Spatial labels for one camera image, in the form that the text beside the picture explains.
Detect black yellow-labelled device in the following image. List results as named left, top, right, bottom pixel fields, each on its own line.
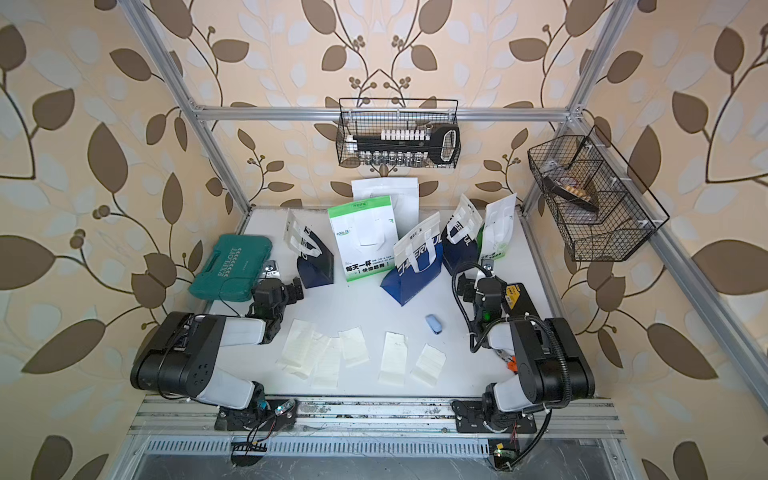
left=502, top=283, right=539, bottom=317

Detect blue takeaway bag white handles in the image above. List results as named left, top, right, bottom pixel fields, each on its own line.
left=381, top=213, right=443, bottom=306

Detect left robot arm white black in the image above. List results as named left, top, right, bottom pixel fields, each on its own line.
left=130, top=278, right=304, bottom=411

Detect small dark navy bag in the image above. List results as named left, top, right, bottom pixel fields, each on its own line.
left=283, top=210, right=334, bottom=289

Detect green plastic tool case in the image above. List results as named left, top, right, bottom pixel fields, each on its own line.
left=188, top=234, right=272, bottom=302

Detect wire basket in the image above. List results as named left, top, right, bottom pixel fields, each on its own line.
left=527, top=126, right=670, bottom=262
left=335, top=96, right=462, bottom=169

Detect dark navy bag right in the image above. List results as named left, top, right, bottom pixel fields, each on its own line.
left=441, top=194, right=484, bottom=275

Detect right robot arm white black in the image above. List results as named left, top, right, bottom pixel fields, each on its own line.
left=451, top=269, right=595, bottom=423

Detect green white cool tea bag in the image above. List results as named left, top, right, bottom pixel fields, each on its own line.
left=328, top=196, right=398, bottom=282

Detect white green bag right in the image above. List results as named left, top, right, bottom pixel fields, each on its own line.
left=480, top=193, right=517, bottom=261

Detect back wire basket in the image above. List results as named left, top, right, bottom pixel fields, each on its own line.
left=335, top=96, right=462, bottom=169

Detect right wire basket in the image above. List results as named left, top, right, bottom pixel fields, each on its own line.
left=527, top=126, right=670, bottom=262

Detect orange handled pliers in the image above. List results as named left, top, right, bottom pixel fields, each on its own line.
left=494, top=349, right=518, bottom=374

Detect object in right basket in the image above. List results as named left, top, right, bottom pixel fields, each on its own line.
left=542, top=176, right=599, bottom=213

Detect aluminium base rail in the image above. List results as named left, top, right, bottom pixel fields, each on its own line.
left=128, top=396, right=626, bottom=440

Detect light blue stapler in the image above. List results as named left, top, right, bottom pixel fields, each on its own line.
left=425, top=314, right=443, bottom=335

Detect black socket set holder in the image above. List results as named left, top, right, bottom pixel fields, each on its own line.
left=347, top=124, right=461, bottom=166

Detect white flat bag back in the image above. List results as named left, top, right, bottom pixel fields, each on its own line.
left=351, top=177, right=420, bottom=238

